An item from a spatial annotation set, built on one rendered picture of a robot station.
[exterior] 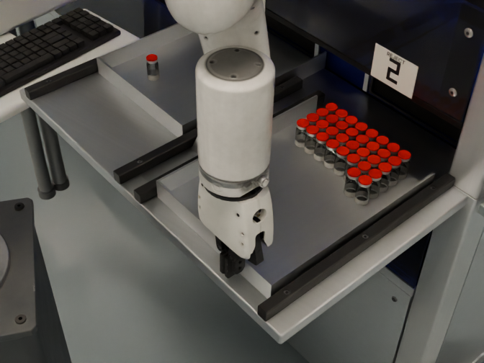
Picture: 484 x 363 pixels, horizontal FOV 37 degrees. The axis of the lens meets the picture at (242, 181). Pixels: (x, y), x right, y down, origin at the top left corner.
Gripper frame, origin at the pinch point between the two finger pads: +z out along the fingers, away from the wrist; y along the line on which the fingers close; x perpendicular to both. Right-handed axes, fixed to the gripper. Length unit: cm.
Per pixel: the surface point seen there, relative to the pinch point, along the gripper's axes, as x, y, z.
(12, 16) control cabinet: -13, 89, 9
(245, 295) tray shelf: 0.3, -3.2, 4.2
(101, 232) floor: -27, 94, 92
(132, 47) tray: -21, 53, 2
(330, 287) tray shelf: -9.6, -9.6, 4.2
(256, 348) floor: -36, 31, 92
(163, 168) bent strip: -6.3, 24.5, 4.1
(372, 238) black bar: -19.4, -8.2, 2.5
